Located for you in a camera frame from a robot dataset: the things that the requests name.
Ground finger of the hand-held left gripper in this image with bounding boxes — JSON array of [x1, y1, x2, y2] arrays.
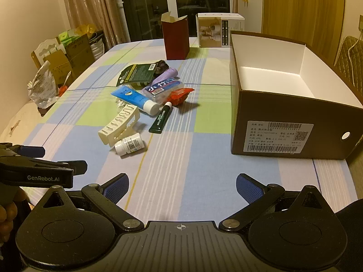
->
[[0, 143, 46, 158], [55, 160, 88, 176]]

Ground white product box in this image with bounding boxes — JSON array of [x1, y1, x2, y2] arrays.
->
[[196, 13, 245, 48]]

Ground blue floss picks box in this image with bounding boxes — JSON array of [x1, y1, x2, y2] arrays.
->
[[142, 79, 183, 104]]

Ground dark red carton box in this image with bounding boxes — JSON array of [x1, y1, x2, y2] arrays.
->
[[161, 12, 190, 61]]

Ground cream hair claw clip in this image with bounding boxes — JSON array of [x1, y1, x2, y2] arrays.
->
[[98, 103, 141, 147]]

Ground red snack packet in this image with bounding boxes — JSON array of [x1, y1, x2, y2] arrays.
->
[[168, 87, 196, 107]]

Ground yellow plastic bag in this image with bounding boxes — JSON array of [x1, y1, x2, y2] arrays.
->
[[75, 24, 95, 39]]

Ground orange handled tool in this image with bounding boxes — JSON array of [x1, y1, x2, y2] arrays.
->
[[58, 72, 71, 97]]

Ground dark green ointment tube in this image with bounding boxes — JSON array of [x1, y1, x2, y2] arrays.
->
[[149, 101, 173, 134]]

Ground wooden door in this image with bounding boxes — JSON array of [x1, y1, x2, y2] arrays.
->
[[261, 0, 346, 47]]

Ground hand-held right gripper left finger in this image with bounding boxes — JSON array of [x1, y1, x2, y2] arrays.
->
[[34, 173, 144, 231]]

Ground small cardboard box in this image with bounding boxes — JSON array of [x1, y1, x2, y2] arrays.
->
[[45, 52, 71, 87]]

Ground white plastic bag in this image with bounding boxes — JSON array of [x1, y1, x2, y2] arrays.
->
[[27, 61, 59, 108]]

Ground blue and white tube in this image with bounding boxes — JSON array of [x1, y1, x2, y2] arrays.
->
[[111, 85, 160, 116]]

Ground brown shoe box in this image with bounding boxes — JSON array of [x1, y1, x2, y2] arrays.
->
[[229, 30, 363, 160]]

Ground person's left hand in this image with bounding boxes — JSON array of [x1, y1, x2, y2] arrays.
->
[[0, 188, 27, 243]]

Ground purple tube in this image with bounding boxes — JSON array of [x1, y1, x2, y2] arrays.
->
[[147, 67, 179, 84]]

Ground large cardboard box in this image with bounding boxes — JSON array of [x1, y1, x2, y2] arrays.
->
[[65, 34, 95, 71]]

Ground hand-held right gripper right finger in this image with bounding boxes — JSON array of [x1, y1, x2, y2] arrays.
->
[[218, 173, 331, 231]]

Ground green foil packet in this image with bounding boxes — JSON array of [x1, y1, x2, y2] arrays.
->
[[117, 63, 159, 87]]

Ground green packs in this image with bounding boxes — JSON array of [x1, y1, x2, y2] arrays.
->
[[58, 32, 77, 46]]

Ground cotton swabs bag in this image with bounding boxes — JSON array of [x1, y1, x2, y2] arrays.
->
[[113, 98, 127, 114]]

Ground beige curtain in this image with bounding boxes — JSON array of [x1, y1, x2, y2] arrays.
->
[[47, 0, 127, 46]]

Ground white pill bottle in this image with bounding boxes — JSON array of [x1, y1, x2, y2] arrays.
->
[[114, 133, 146, 157]]

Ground glass sliding door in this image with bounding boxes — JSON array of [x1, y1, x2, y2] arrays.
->
[[118, 0, 239, 41]]

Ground white carved chair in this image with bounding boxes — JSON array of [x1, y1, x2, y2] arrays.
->
[[31, 40, 61, 68]]

